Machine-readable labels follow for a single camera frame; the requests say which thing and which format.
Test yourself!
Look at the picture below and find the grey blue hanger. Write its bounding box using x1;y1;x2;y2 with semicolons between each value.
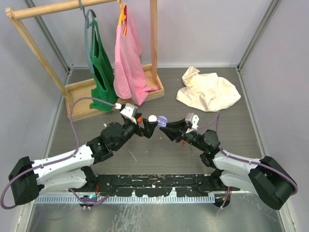
78;0;96;74

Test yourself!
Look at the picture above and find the lilac earbud case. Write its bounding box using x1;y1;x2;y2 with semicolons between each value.
157;116;168;127

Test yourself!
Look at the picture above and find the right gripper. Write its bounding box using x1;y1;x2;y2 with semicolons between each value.
160;117;207;152

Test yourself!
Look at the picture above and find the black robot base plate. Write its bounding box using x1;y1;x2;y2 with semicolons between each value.
75;167;227;200

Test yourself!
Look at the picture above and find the white earbud case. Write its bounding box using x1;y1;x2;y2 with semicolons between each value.
148;115;157;122

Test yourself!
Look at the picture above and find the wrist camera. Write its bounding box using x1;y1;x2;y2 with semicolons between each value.
185;113;199;130
120;103;138;124

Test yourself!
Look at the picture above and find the orange yellow hanger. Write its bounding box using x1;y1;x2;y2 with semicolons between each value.
117;0;127;36

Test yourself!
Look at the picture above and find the green t-shirt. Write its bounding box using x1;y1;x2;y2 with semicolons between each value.
89;20;118;112

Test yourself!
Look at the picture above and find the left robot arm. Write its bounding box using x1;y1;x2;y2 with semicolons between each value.
5;113;157;206

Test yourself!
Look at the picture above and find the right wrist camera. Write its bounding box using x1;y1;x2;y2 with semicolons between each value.
185;113;199;130

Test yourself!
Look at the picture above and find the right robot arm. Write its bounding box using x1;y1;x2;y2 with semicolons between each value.
160;119;298;210

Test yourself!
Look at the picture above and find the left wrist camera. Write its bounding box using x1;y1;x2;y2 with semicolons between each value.
120;103;138;124

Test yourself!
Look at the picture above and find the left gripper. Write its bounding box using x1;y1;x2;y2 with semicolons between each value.
113;112;156;150

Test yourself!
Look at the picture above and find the pink t-shirt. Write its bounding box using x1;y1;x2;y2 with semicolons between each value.
113;5;158;105

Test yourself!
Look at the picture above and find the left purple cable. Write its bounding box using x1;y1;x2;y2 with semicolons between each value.
0;97;123;210

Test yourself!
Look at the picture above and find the cream satin cloth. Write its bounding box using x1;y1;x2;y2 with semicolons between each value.
176;66;241;112

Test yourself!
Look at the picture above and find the slotted cable duct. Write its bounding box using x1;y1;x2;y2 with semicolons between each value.
34;193;215;204

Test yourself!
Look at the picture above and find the wooden clothes rack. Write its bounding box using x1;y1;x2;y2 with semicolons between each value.
5;0;165;121

